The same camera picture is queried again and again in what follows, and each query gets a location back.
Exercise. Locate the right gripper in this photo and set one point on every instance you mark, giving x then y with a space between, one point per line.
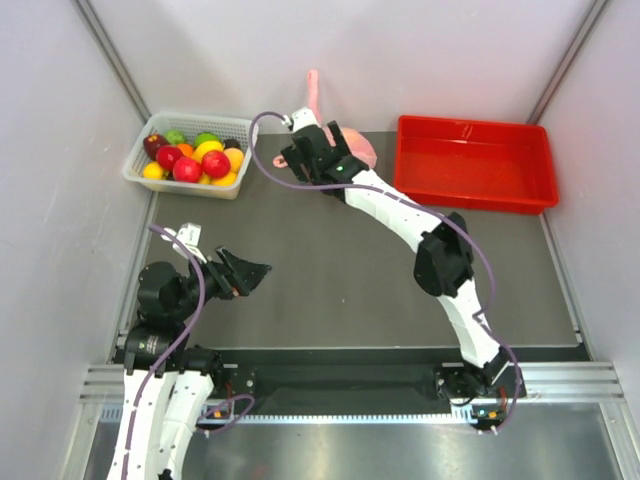
295 164

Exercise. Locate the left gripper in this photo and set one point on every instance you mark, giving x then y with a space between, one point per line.
245 276

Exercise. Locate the pink plastic bag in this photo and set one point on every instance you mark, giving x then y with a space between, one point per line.
361 148

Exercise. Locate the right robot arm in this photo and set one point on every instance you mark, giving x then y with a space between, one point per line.
443 262

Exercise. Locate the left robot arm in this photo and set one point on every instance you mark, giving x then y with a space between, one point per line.
166 382

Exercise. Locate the orange fruit in basket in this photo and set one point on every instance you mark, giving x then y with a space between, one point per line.
236 158

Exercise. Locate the yellow fruit basket front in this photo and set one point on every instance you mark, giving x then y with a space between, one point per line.
227 180

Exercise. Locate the dark red fruit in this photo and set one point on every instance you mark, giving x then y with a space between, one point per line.
152 143

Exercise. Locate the white perforated basket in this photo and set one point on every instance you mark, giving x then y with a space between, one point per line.
190 125

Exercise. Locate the dark plum in basket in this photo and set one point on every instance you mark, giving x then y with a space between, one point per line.
232 143

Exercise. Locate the red apple right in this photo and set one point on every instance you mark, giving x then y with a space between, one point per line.
216 164

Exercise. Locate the red apple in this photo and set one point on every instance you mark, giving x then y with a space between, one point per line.
216 164
187 170
167 156

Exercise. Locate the red apple middle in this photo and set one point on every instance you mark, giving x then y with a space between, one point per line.
187 170

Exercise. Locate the yellow banana in basket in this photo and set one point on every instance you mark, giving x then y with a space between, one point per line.
204 148

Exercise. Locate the green lime right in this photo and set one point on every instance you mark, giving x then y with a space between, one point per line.
204 137

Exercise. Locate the small orange tangerine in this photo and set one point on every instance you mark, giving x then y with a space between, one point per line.
186 149

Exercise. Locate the yellow lemon in basket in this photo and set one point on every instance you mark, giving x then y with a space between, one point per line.
153 171

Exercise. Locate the red apple left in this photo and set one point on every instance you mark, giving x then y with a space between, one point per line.
167 156

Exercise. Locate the red plastic tray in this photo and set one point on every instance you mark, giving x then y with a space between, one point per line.
479 165

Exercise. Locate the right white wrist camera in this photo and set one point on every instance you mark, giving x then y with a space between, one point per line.
300 119

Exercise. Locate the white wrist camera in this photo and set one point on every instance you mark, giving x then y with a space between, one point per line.
300 119
189 235

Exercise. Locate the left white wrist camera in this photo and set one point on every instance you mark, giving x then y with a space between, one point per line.
189 235

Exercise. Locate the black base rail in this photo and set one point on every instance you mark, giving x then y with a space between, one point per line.
354 381

